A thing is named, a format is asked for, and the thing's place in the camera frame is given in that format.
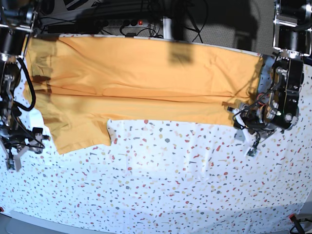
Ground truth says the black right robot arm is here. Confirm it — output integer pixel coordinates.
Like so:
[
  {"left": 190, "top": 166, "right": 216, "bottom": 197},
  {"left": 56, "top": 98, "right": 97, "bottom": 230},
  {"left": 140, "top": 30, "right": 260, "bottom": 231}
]
[{"left": 0, "top": 0, "right": 49, "bottom": 154}]

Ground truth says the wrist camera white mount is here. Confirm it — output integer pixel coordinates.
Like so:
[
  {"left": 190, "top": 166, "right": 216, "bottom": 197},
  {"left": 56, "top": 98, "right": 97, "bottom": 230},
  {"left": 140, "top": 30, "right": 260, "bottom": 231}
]
[
  {"left": 235, "top": 115, "right": 260, "bottom": 157},
  {"left": 5, "top": 140, "right": 44, "bottom": 172}
]

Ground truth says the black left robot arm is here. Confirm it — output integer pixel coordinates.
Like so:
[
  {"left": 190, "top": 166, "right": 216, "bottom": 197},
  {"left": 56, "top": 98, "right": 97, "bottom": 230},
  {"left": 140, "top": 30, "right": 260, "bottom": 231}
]
[{"left": 232, "top": 0, "right": 312, "bottom": 134}]

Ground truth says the white power strip red switch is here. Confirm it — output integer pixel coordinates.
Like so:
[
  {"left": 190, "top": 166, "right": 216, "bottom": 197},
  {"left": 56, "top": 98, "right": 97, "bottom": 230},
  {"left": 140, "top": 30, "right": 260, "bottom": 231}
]
[{"left": 104, "top": 19, "right": 149, "bottom": 28}]

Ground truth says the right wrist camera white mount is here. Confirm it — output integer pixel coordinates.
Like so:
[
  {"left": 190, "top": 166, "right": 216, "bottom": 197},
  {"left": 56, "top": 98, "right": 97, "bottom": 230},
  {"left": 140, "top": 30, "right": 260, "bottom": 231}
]
[{"left": 5, "top": 140, "right": 44, "bottom": 172}]

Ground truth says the terrazzo patterned white tablecloth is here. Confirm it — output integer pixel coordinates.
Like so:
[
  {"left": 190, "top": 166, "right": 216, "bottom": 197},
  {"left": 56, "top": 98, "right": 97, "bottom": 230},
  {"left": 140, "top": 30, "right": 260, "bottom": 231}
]
[{"left": 0, "top": 66, "right": 312, "bottom": 234}]

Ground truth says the silver aluminium frame post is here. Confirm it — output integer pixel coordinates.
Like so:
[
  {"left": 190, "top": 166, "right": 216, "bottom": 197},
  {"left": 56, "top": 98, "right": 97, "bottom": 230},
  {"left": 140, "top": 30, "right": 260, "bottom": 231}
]
[{"left": 162, "top": 17, "right": 173, "bottom": 40}]

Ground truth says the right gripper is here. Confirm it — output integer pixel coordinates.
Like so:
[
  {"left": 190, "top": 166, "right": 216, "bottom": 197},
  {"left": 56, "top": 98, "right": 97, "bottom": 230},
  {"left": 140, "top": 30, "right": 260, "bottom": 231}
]
[{"left": 0, "top": 126, "right": 51, "bottom": 152}]

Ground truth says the red black clamp right corner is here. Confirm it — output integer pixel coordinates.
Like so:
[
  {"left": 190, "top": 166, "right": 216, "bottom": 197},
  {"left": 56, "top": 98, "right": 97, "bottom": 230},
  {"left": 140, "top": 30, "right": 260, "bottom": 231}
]
[{"left": 289, "top": 214, "right": 306, "bottom": 234}]

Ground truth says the yellow orange T-shirt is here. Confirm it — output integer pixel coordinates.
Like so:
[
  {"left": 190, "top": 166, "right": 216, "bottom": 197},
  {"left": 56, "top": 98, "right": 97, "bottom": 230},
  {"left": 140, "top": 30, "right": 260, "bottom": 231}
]
[{"left": 26, "top": 37, "right": 263, "bottom": 154}]

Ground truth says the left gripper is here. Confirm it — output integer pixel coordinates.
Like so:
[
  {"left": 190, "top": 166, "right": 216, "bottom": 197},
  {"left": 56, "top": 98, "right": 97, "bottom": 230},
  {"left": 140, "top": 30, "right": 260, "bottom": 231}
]
[{"left": 227, "top": 102, "right": 271, "bottom": 137}]

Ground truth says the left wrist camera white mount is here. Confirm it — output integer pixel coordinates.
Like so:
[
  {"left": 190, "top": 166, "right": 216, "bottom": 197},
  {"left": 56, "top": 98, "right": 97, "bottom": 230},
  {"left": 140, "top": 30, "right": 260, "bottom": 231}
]
[{"left": 235, "top": 115, "right": 260, "bottom": 157}]

